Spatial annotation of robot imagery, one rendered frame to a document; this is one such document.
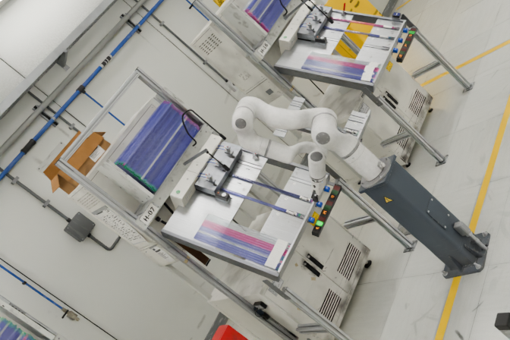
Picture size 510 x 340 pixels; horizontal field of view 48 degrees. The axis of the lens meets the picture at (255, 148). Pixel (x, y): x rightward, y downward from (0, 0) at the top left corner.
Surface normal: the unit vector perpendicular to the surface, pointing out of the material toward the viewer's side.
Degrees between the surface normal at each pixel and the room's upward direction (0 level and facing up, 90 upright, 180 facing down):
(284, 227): 47
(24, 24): 90
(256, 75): 90
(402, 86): 90
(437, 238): 90
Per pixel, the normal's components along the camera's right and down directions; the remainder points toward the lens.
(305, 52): -0.16, -0.65
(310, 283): 0.51, -0.29
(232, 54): -0.44, 0.72
